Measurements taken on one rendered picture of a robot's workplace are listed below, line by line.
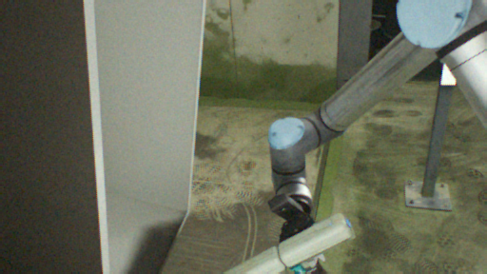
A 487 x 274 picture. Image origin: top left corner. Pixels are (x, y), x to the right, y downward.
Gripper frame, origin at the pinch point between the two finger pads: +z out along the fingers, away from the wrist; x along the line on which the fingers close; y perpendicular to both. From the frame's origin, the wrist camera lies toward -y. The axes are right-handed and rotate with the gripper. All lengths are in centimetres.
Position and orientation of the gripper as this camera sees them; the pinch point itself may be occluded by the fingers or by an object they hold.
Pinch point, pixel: (304, 261)
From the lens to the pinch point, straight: 100.2
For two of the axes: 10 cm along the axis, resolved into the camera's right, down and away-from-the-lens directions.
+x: -8.2, 5.1, 2.6
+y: 5.7, 7.1, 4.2
